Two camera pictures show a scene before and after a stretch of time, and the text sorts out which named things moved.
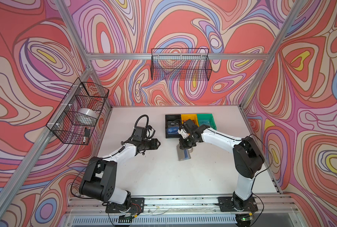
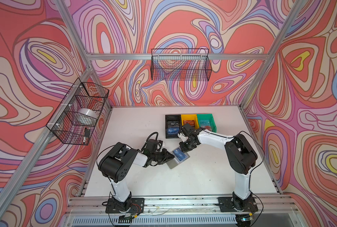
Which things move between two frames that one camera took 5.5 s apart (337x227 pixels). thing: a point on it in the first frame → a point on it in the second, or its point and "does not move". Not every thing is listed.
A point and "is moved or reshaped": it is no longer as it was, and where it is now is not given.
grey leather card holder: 183,154 is moved or reshaped
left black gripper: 154,146 → 164,156
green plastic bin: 207,119 does not move
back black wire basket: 180,64 does not move
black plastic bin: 172,122 does not move
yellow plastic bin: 193,117 does not move
